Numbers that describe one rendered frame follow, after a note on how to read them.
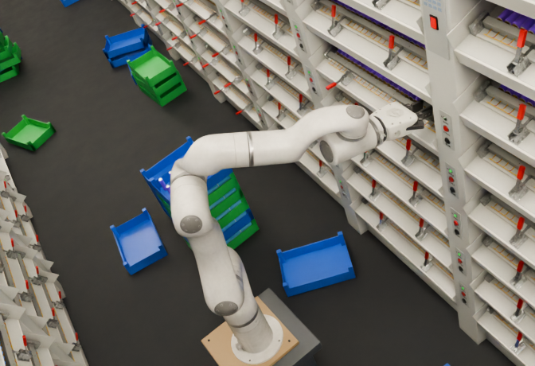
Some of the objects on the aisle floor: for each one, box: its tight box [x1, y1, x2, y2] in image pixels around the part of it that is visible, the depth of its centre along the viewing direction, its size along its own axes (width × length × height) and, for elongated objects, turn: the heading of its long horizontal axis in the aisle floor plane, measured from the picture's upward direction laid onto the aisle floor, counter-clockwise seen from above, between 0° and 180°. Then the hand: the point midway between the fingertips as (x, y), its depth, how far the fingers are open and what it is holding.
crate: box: [110, 208, 168, 275], centre depth 303 cm, size 30×20×8 cm
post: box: [201, 0, 275, 130], centre depth 269 cm, size 20×9×176 cm, turn 137°
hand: (421, 109), depth 168 cm, fingers open, 3 cm apart
